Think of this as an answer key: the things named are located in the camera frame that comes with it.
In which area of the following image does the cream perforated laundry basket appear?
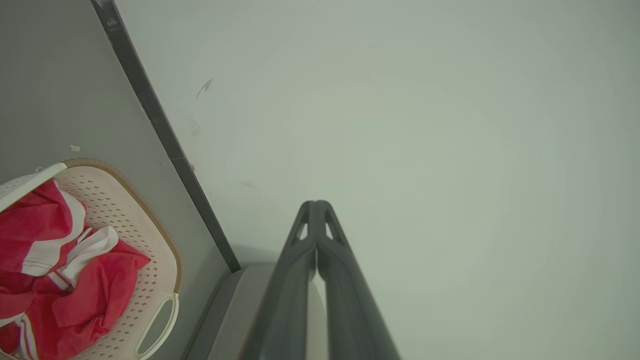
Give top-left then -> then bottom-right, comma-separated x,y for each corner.
0,159 -> 183,360

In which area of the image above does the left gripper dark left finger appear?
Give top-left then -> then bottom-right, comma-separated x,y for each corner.
240,200 -> 317,360

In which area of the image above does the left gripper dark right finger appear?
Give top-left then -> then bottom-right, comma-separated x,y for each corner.
315,200 -> 402,360

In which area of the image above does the black wall baseboard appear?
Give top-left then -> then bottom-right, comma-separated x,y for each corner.
91,0 -> 242,273

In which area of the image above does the red and white garment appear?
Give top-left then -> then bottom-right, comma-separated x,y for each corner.
0,180 -> 88,278
0,225 -> 152,360

